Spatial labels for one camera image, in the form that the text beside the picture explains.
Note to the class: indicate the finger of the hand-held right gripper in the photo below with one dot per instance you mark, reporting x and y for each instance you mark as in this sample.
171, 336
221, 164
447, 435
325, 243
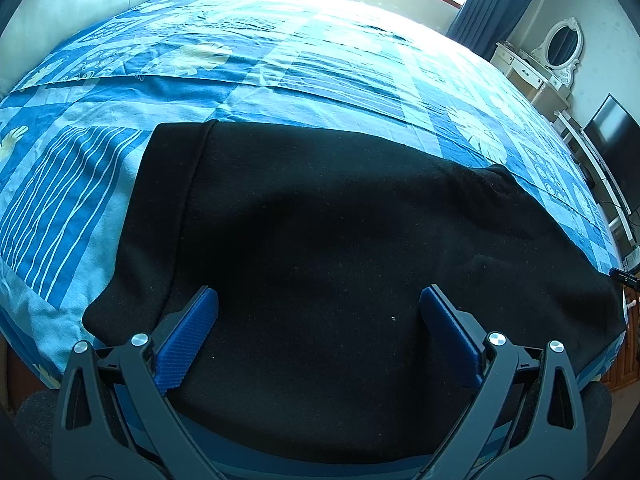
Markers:
625, 277

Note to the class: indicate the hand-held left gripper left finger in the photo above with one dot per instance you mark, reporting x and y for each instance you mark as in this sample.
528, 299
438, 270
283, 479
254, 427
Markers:
192, 327

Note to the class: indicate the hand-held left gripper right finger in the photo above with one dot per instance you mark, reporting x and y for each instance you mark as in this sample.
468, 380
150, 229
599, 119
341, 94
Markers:
447, 330

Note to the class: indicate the black pants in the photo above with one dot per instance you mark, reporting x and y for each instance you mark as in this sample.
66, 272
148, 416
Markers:
325, 240

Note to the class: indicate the white television stand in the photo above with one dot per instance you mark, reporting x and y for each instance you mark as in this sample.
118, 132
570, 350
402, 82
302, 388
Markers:
597, 170

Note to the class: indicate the black flat television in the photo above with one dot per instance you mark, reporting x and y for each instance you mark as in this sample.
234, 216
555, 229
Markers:
617, 135

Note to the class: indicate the white dressing table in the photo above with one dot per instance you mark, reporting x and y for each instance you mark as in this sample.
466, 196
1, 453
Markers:
525, 72

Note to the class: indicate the white oval framed mirror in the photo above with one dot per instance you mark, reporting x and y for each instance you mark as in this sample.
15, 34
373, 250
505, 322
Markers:
564, 45

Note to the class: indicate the blue patterned bed sheet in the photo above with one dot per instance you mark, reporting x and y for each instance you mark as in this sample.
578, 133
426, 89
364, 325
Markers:
280, 65

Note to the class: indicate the dark blue curtain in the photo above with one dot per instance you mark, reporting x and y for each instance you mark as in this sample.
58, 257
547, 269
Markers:
495, 0

